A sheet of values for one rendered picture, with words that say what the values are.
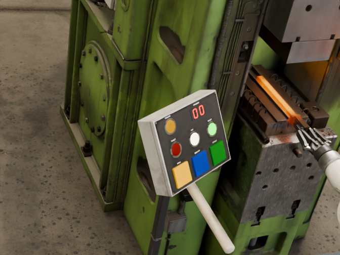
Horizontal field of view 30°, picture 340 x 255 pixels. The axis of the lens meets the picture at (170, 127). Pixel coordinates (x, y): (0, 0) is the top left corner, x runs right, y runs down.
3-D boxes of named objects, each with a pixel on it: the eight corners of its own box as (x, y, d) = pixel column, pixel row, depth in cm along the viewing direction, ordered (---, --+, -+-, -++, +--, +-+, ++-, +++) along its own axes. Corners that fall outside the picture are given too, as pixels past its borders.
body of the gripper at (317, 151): (314, 166, 247) (302, 151, 254) (332, 163, 251) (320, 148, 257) (321, 152, 243) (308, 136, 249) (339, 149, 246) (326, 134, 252)
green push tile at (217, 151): (226, 158, 238) (222, 139, 236) (214, 166, 233) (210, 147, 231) (223, 158, 239) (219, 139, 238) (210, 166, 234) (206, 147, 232)
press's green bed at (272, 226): (282, 274, 327) (308, 209, 300) (218, 290, 312) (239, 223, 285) (234, 202, 366) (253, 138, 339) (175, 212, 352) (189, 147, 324)
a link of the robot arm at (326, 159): (340, 174, 247) (332, 164, 251) (348, 157, 242) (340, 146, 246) (321, 177, 244) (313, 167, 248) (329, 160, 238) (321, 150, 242)
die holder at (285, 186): (309, 210, 300) (338, 135, 273) (239, 223, 285) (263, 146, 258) (253, 137, 339) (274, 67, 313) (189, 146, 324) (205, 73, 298)
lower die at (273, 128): (303, 131, 272) (308, 115, 267) (263, 136, 264) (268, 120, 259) (256, 78, 302) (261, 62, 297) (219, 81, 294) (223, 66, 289)
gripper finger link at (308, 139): (316, 152, 252) (313, 152, 251) (300, 134, 259) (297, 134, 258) (320, 144, 249) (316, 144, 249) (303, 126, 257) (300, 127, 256)
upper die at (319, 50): (328, 60, 251) (335, 39, 246) (286, 64, 243) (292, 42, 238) (275, 10, 281) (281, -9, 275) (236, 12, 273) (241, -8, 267)
